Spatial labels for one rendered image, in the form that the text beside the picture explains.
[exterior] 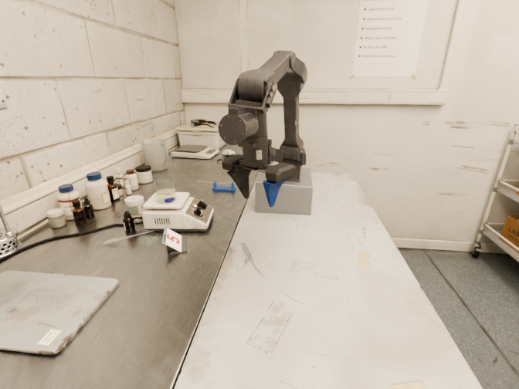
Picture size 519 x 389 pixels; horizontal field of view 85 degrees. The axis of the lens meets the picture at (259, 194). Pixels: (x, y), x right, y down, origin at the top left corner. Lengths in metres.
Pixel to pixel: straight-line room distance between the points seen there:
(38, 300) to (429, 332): 0.80
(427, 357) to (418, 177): 2.02
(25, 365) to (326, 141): 2.07
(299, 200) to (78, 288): 0.68
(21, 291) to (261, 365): 0.56
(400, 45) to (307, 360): 2.10
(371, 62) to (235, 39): 0.96
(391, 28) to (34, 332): 2.30
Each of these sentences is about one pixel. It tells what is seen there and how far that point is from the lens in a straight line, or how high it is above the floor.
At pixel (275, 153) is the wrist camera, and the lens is 0.65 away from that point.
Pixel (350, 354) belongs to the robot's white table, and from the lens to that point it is 0.59.
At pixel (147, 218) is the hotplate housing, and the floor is 0.95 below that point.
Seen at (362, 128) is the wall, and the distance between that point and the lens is 2.32.
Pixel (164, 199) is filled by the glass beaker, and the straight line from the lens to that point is 0.92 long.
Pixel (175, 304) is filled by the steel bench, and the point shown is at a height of 0.90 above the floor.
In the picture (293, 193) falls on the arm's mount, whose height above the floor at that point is 0.98.
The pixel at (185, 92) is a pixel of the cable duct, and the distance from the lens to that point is 2.33.
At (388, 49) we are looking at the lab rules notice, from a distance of 2.33.
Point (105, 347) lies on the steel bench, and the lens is 0.64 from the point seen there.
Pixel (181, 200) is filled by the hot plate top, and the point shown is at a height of 0.99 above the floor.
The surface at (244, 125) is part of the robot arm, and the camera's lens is 0.52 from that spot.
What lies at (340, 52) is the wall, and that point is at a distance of 2.27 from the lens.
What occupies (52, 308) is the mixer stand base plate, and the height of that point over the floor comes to 0.91.
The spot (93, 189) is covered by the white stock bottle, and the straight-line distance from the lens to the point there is 1.18.
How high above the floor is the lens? 1.35
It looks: 22 degrees down
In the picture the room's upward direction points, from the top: straight up
